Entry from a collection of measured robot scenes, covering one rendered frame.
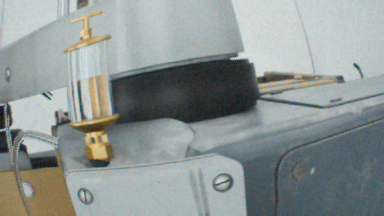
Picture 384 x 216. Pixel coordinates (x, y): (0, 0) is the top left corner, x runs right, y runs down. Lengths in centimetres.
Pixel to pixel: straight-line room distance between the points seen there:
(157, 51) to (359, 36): 542
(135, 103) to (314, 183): 14
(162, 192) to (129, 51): 18
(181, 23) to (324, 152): 14
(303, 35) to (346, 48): 37
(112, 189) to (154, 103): 17
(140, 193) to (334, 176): 11
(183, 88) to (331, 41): 532
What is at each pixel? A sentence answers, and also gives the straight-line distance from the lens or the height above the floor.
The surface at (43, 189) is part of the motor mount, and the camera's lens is 84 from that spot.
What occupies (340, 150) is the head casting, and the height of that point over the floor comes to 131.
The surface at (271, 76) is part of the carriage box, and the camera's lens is 106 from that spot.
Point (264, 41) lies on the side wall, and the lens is 576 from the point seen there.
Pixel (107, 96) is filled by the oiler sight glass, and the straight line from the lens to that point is 49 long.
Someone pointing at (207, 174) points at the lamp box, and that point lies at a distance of 42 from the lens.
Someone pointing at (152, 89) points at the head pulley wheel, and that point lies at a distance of 58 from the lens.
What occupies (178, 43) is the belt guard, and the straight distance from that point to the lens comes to 58.
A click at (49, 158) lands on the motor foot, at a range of 94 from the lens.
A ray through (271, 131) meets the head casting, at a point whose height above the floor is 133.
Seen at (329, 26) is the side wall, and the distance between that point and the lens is 589.
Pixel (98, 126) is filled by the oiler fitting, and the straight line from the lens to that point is 48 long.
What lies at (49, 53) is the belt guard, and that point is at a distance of 65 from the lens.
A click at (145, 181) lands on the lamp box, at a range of 41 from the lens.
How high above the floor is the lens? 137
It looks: 3 degrees down
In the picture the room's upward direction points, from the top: 9 degrees counter-clockwise
